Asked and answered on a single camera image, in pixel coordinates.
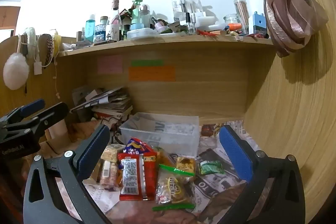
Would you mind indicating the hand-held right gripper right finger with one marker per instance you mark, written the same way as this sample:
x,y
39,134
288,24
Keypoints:
x,y
235,153

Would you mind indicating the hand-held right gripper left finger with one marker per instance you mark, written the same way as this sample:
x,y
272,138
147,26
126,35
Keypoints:
x,y
95,152

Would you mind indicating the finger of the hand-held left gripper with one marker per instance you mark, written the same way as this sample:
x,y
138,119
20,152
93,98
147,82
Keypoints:
x,y
31,106
53,112

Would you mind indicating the tan cracker packet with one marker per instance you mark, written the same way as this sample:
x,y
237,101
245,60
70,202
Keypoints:
x,y
111,152

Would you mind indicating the pink wafer packet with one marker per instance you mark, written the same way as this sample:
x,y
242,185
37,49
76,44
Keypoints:
x,y
107,174

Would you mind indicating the blue cookie packet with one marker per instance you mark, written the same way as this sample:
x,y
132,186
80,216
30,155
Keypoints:
x,y
137,146

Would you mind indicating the red snack packet white label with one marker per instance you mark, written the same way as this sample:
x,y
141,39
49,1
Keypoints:
x,y
136,176

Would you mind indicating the yellow fried snack packet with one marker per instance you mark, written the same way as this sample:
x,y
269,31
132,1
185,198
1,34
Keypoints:
x,y
185,165

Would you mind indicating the clear plastic container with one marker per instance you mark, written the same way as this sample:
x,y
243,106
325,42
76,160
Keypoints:
x,y
160,132

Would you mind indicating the clear snack bag green seal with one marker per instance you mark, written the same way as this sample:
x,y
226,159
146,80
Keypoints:
x,y
173,183

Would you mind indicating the small green snack packet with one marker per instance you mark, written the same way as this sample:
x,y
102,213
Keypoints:
x,y
211,167

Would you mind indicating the newspaper sheet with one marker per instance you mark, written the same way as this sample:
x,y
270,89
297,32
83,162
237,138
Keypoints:
x,y
223,186

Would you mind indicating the white red-printed bag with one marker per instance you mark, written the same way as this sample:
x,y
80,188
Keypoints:
x,y
110,120

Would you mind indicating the white fluffy puff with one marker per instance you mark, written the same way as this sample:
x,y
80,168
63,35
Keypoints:
x,y
15,71

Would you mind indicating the white hanging tag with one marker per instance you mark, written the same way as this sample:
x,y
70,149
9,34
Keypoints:
x,y
38,67

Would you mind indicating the stack of books and magazines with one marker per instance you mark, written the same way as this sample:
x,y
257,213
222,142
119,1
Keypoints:
x,y
110,104

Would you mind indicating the white fluffy headband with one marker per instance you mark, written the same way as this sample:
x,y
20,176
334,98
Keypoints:
x,y
30,35

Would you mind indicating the pink sticky note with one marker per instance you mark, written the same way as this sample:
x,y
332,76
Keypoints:
x,y
110,64

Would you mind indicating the blue liquid bottle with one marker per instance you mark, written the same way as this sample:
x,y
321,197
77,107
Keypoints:
x,y
90,27

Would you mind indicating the small blue jar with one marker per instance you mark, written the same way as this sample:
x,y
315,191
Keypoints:
x,y
100,32

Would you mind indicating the orange sticky note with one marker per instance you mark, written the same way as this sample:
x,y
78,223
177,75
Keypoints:
x,y
151,73

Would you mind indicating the green sticky note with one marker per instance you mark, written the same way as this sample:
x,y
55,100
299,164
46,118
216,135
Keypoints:
x,y
147,62

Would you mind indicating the clear corked bottle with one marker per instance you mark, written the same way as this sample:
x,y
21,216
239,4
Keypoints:
x,y
114,23

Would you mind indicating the white lidded plastic box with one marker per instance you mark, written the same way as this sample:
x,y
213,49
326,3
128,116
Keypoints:
x,y
143,33

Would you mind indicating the wooden shelf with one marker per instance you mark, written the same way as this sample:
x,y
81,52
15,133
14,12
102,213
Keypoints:
x,y
168,45

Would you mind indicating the green spray bottle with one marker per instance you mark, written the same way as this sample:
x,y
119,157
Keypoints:
x,y
136,12

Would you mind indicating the blue box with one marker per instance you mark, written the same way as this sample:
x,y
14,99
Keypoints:
x,y
258,23

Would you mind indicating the round glass jar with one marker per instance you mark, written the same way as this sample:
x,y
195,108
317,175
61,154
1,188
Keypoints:
x,y
232,20

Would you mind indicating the clear glass bottle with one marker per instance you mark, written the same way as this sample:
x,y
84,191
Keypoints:
x,y
145,15

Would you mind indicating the tall jar of sticks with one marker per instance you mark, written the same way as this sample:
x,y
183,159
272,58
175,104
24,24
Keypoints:
x,y
241,10

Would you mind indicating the knotted pink curtain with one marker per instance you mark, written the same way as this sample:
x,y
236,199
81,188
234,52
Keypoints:
x,y
288,16

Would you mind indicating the clear acrylic organizer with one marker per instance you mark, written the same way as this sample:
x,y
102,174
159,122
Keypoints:
x,y
187,8

